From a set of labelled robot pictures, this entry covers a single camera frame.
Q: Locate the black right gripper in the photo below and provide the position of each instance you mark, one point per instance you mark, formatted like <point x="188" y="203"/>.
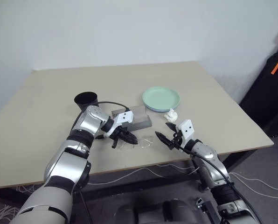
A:
<point x="177" y="140"/>

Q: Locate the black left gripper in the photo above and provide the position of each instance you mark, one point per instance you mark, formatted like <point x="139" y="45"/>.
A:
<point x="116" y="135"/>

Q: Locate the clear plastic wrap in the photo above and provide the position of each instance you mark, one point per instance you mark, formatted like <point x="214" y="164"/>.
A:
<point x="148" y="141"/>

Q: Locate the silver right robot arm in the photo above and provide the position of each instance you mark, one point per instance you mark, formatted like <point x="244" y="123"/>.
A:
<point x="213" y="168"/>

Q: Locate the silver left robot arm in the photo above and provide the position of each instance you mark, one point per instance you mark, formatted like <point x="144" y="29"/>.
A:
<point x="64" y="163"/>

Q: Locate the grey glasses case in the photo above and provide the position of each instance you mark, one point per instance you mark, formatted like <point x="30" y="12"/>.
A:
<point x="141" y="116"/>

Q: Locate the black cup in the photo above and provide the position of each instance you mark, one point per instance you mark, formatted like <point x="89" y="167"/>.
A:
<point x="86" y="100"/>

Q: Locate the crumpled white tissue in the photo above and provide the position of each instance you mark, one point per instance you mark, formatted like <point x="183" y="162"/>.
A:
<point x="171" y="115"/>

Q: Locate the light blue plate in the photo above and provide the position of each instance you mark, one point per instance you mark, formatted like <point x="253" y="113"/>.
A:
<point x="156" y="110"/>

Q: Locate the green plate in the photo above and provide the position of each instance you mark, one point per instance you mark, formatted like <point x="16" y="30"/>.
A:
<point x="161" y="96"/>

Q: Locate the metal clamp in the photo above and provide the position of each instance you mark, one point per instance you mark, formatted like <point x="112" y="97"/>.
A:
<point x="198" y="202"/>

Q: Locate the black square bar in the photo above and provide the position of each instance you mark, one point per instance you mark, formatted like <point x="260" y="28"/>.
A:
<point x="210" y="211"/>

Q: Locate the black bag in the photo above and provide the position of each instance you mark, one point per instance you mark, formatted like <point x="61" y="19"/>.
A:
<point x="267" y="98"/>

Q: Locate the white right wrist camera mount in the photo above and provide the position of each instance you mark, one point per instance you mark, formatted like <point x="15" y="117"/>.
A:
<point x="186" y="129"/>

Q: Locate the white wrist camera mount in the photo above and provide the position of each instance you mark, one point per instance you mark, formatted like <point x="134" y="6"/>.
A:
<point x="123" y="117"/>
<point x="186" y="129"/>

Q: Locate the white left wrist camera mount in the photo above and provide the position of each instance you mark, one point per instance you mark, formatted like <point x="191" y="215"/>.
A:
<point x="123" y="117"/>

